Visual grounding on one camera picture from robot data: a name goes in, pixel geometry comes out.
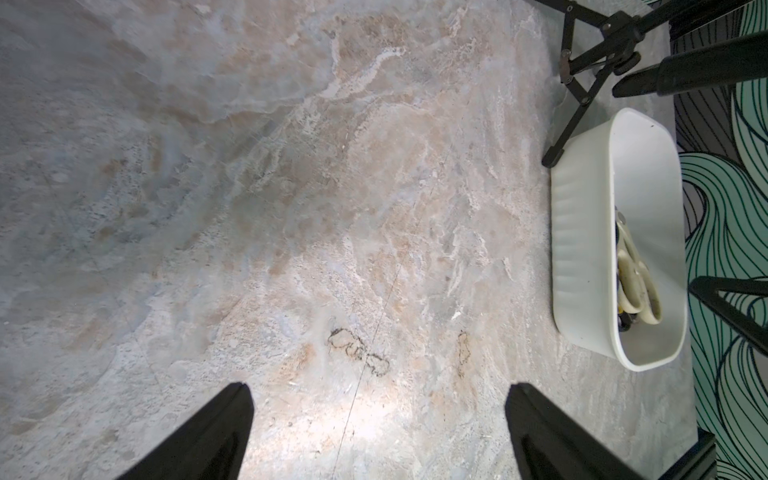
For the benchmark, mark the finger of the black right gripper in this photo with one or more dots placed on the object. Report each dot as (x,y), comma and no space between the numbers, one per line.
(708,289)

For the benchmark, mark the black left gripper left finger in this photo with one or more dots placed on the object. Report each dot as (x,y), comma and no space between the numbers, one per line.
(209,445)

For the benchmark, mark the cream handled kitchen scissors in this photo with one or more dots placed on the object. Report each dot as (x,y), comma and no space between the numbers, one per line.
(637,296)

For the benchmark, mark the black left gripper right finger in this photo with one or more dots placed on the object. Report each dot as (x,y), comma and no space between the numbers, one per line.
(548,444)

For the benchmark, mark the white plastic storage box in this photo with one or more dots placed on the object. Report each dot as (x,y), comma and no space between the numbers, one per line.
(624,172)

